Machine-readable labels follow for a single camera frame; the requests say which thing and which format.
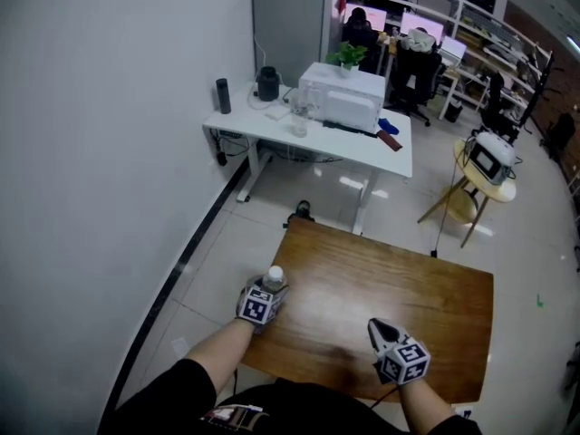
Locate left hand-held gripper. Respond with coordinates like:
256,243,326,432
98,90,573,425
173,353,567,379
235,276,291,334

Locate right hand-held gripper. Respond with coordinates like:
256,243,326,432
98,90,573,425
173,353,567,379
367,317,430,385

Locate clear plastic bottle white cap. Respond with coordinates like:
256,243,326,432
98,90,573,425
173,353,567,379
261,265,290,295

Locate person's left forearm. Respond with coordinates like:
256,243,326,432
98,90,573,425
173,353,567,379
185,317,255,401

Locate person's right forearm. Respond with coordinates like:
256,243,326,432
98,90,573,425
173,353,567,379
397,376,454,432

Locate wooden table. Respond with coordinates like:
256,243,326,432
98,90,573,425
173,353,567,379
237,217,495,405

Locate black floor device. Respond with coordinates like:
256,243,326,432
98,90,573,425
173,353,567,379
283,199,316,228

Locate person's black shirt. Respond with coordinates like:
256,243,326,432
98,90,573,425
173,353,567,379
97,358,484,435

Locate white desk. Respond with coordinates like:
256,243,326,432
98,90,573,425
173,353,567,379
202,82,413,237

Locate clear glass cup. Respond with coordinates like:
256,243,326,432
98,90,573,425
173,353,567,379
290,111,309,139

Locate black flat bar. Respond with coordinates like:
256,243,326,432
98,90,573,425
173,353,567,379
322,120,380,139

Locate round yellow side table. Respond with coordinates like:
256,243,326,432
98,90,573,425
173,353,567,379
416,138,517,249

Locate brown flat case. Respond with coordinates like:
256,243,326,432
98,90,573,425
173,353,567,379
375,130,403,152

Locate clear glass pitcher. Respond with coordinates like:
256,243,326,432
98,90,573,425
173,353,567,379
289,87,321,120

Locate black thermos flask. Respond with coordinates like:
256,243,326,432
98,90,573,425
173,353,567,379
215,77,233,115

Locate black jar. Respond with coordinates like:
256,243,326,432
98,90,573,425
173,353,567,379
256,65,281,102

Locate white microwave oven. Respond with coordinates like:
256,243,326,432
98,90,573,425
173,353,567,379
297,61,386,134

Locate white rounded countertop appliance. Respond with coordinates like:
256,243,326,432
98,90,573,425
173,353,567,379
466,131,517,186

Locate green potted plant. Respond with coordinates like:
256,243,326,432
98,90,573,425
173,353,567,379
324,41,368,79

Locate gray partition panel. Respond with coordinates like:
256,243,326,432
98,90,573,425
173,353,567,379
251,0,334,88

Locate black office chair white garment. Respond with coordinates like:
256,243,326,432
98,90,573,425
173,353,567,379
389,28,448,129

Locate black armchair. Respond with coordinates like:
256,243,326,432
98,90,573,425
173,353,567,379
538,111,577,162

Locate pink lit monitor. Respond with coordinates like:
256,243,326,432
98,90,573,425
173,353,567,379
401,12,445,44
344,2,389,34

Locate white laptop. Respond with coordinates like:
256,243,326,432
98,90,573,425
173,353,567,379
439,35,468,67

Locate black metal stand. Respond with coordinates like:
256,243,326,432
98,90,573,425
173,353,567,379
520,52,556,131

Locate white shelving rack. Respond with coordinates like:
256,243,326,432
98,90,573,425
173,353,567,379
337,0,555,121

